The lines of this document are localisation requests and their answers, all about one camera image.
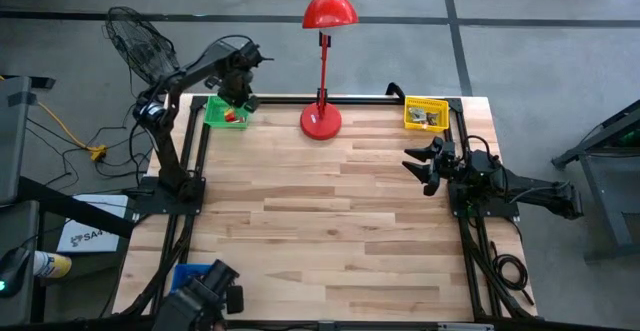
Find dark grey desk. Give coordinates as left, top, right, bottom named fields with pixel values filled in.
left=0, top=74, right=57, bottom=325

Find green plastic basket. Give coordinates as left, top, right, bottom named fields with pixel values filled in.
left=203, top=94, right=251, bottom=131

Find black aluminium table frame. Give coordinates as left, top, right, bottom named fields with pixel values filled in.
left=119, top=83, right=536, bottom=322

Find red desk lamp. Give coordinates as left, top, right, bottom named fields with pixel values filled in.
left=299, top=0, right=360, bottom=141

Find dark metal stand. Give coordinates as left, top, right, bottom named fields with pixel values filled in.
left=551, top=98, right=640, bottom=262

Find white and yellow spray can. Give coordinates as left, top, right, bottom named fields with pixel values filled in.
left=32, top=250, right=73, bottom=279

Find silver metal bracket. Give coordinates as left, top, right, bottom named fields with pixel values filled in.
left=437, top=323, right=494, bottom=331

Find blue plastic bin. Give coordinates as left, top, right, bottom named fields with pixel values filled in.
left=169, top=263, right=211, bottom=295

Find black floor fan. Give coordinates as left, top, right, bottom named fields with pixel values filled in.
left=103, top=5, right=182, bottom=103

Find yellow power cable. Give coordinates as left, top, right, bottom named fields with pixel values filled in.
left=0, top=73, right=108, bottom=163

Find yellow plastic basket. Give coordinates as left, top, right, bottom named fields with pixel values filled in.
left=403, top=95, right=451, bottom=134

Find white printed box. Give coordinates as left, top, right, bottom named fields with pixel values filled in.
left=56, top=194, right=130, bottom=254

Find black metal beam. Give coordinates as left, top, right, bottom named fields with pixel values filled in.
left=17, top=175, right=136, bottom=240

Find black computer mouse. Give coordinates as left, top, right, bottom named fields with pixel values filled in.
left=0, top=247, right=32, bottom=300

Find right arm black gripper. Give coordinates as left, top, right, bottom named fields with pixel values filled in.
left=401, top=137, right=460, bottom=198

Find black table clamp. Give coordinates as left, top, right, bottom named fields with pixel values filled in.
left=385, top=81, right=407, bottom=103

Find coiled black cable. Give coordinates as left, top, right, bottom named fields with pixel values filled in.
left=491, top=240, right=535, bottom=306

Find black mechanical device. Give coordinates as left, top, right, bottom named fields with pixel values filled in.
left=152, top=258, right=245, bottom=331

